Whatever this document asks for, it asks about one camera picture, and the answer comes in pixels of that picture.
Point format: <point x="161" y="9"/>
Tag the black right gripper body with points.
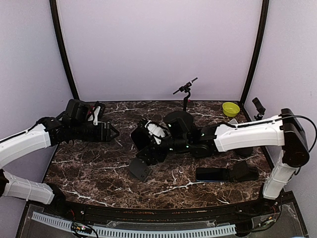
<point x="152" y="148"/>

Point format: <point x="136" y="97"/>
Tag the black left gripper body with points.
<point x="102" y="136"/>

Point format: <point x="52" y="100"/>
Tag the dark grey stand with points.
<point x="139" y="169"/>

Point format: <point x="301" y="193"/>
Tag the blue edged black phone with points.
<point x="212" y="174"/>

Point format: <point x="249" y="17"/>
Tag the grey small phone stand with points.
<point x="233" y="121"/>

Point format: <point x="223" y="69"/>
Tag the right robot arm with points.
<point x="181" y="135"/>

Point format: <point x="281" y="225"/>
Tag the black rear gooseneck phone stand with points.
<point x="186" y="89"/>

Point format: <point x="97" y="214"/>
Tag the black front tripod phone stand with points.
<point x="260" y="108"/>

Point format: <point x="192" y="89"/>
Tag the lime green plastic bowl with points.
<point x="230" y="109"/>

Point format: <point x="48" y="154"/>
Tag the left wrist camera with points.
<point x="98" y="112"/>

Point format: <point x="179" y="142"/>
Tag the white cable duct strip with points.
<point x="133" y="231"/>

